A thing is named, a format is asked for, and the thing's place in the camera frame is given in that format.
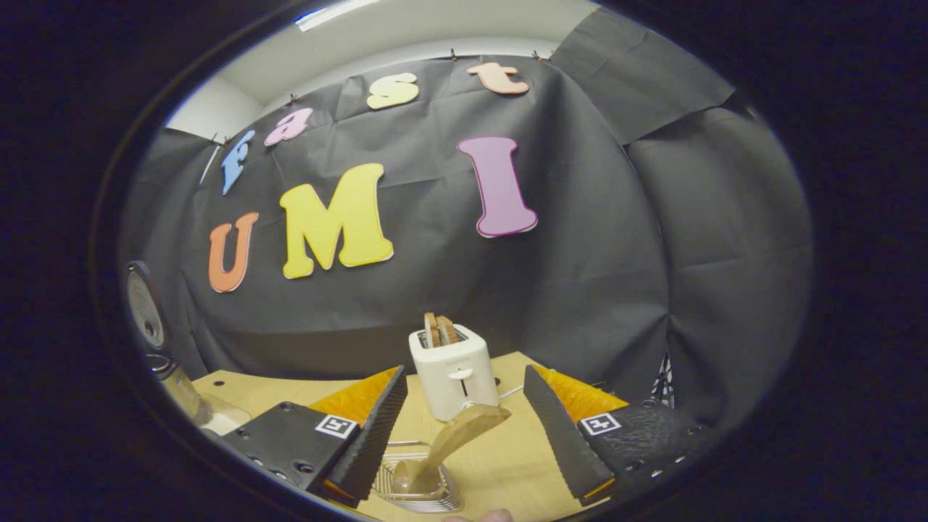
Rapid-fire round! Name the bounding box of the ceiling light panel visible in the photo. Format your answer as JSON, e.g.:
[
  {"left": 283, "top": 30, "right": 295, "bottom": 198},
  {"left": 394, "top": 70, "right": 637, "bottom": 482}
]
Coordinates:
[{"left": 294, "top": 0, "right": 381, "bottom": 32}]

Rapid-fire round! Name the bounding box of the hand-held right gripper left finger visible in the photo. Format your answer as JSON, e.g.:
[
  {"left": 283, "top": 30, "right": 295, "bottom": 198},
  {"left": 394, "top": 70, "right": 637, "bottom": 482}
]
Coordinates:
[{"left": 221, "top": 365, "right": 409, "bottom": 508}]

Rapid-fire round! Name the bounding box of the black white checkered panel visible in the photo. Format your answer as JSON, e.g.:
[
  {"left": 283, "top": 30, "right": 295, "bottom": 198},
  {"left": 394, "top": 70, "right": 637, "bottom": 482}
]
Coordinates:
[{"left": 650, "top": 353, "right": 676, "bottom": 408}]

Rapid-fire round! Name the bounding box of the black silver rice cooker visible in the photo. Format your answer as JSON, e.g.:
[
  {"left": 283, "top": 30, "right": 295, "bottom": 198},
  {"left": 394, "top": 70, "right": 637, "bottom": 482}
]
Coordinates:
[{"left": 125, "top": 261, "right": 200, "bottom": 421}]

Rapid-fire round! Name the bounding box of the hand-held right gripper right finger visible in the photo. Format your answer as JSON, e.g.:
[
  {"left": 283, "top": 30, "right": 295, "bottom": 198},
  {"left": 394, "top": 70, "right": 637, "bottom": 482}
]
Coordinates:
[{"left": 523, "top": 364, "right": 718, "bottom": 506}]

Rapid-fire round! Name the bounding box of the wooden spoon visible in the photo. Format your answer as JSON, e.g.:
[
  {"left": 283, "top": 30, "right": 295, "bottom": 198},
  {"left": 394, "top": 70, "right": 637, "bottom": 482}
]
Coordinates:
[{"left": 411, "top": 405, "right": 512, "bottom": 494}]

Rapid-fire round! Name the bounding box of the black backdrop cloth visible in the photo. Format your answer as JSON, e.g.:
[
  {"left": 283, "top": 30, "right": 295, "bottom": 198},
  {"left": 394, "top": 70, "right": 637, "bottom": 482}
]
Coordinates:
[{"left": 120, "top": 7, "right": 816, "bottom": 428}]

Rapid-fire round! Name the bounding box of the clear plastic container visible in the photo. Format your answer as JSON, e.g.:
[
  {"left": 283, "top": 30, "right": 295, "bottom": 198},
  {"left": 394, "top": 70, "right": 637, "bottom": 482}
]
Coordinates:
[{"left": 192, "top": 395, "right": 253, "bottom": 437}]

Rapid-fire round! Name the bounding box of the white toaster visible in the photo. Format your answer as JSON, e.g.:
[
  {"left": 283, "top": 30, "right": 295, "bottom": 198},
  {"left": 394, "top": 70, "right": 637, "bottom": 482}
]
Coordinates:
[{"left": 408, "top": 324, "right": 501, "bottom": 423}]

